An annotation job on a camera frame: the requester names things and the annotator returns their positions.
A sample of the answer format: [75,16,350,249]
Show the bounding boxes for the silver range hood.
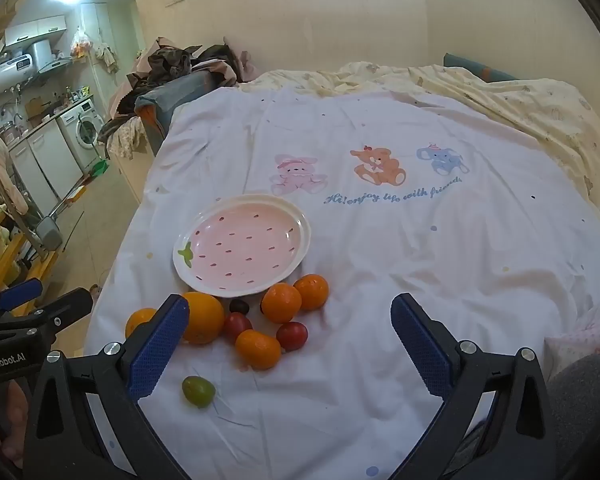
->
[30,39,73,75]

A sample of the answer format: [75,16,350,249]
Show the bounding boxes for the hanging plastic bag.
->
[70,27,93,57]

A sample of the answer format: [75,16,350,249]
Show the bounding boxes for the pink hanging garment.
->
[0,135,31,216]

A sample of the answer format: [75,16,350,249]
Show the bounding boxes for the pile of dark clothes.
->
[97,36,253,146]

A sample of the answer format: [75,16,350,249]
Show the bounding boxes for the small mandarin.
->
[260,283,303,324]
[293,273,330,311]
[235,329,282,371]

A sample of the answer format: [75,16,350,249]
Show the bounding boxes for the floral lace cloth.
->
[106,119,149,162]

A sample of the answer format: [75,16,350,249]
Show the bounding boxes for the pale yellow printed quilt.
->
[240,62,600,226]

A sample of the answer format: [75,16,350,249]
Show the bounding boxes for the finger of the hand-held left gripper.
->
[0,287,94,341]
[0,278,44,317]

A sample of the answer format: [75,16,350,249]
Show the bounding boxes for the pink strawberry pattern plate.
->
[172,194,312,298]

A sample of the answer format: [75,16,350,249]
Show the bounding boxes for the red tomato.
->
[223,312,253,341]
[276,321,309,351]

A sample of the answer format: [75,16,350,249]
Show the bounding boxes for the white washing machine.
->
[56,97,106,171]

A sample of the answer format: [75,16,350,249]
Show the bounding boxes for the large orange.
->
[180,291,226,345]
[125,308,159,339]

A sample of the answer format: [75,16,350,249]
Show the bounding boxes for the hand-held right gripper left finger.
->
[20,294,191,480]

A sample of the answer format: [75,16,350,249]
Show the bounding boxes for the tall white cabinet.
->
[77,2,116,61]

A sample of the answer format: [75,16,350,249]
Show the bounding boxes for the white water heater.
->
[0,55,36,101]

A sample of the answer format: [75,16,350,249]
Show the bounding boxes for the white wall cabinet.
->
[4,14,68,47]

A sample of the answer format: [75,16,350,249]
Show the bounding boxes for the person's left hand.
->
[2,379,33,443]

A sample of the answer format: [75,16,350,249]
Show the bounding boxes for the pink patterned cloth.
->
[544,295,600,381]

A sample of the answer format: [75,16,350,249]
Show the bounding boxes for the white base cabinets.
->
[7,119,83,201]

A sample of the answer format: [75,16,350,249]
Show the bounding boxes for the person's grey trousers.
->
[547,352,600,480]

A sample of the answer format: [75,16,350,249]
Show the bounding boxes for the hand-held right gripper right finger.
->
[390,293,573,480]

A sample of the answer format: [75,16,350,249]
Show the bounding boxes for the grey mop with metal handle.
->
[30,157,106,253]

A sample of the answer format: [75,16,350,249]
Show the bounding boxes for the teal pillow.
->
[442,52,518,82]

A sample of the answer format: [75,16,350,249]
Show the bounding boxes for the white printed bedsheet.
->
[82,82,600,480]

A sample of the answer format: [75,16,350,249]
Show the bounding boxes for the hanging beige towel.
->
[96,42,120,73]

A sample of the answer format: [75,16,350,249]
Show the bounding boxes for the green tomato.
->
[182,376,216,408]

